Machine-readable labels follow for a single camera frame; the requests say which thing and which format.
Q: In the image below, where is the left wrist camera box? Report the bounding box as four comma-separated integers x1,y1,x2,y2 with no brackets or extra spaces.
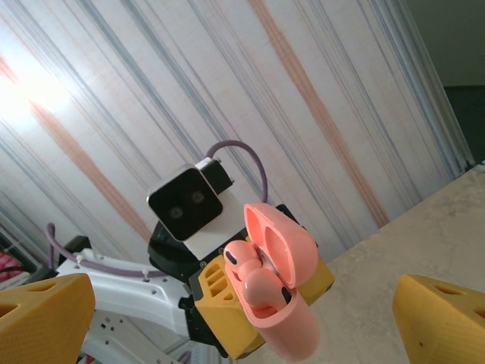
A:
146,157,247,263

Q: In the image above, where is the pink wireless earbud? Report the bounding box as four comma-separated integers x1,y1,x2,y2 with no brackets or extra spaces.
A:
242,269,296,315
223,240,268,284

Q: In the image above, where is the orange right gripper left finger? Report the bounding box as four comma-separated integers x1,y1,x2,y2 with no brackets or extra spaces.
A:
0,272,95,364

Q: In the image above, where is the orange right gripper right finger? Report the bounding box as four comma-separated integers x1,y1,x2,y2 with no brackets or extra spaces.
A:
392,275,485,364

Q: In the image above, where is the pink earbud charging case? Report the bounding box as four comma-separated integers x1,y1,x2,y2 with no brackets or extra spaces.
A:
223,202,321,361

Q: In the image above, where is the striped enclosure side panel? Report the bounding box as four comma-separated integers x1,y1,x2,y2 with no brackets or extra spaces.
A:
0,0,467,304

